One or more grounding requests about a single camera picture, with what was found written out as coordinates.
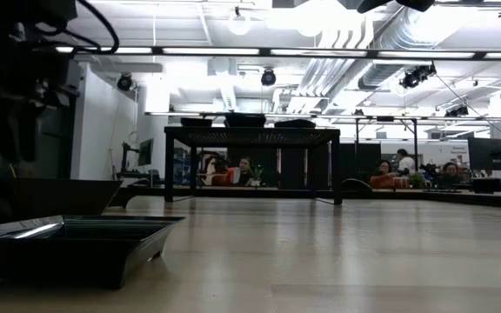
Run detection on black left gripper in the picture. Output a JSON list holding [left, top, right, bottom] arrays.
[[0, 41, 82, 163]]

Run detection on black trays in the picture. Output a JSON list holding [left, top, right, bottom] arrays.
[[224, 112, 268, 129]]

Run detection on black rounded mini plate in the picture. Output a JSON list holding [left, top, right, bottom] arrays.
[[273, 118, 317, 130]]

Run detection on black curved square plate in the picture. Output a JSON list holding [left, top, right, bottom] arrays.
[[0, 177, 124, 227]]

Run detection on black round spotlight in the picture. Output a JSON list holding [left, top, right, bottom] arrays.
[[117, 72, 134, 92]]

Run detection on dark computer monitor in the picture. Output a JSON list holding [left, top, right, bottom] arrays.
[[467, 137, 501, 172], [137, 137, 155, 167]]

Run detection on person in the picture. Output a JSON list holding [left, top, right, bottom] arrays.
[[396, 148, 417, 173], [231, 156, 255, 187], [437, 161, 464, 183], [368, 159, 402, 189]]

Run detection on black perforated metal shelf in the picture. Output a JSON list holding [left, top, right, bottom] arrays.
[[164, 125, 344, 206]]

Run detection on small potted plant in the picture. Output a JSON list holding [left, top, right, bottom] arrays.
[[250, 164, 264, 187]]

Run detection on round white pendant lamp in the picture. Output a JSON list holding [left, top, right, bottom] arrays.
[[227, 6, 252, 37]]

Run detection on black overhead light bar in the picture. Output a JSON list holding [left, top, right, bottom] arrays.
[[54, 44, 501, 61]]

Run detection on black track spotlights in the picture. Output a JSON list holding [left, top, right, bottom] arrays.
[[398, 63, 438, 90]]

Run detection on green potted plant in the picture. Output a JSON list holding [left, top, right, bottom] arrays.
[[408, 172, 428, 190]]

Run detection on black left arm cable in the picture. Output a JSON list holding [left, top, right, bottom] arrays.
[[57, 0, 120, 56]]

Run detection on black hanging camera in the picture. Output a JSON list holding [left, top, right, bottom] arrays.
[[260, 68, 277, 87]]

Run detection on black background metal frame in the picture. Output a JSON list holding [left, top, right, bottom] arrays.
[[353, 116, 420, 175]]

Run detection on silver ventilation duct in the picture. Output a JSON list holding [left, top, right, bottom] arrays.
[[357, 0, 464, 90]]

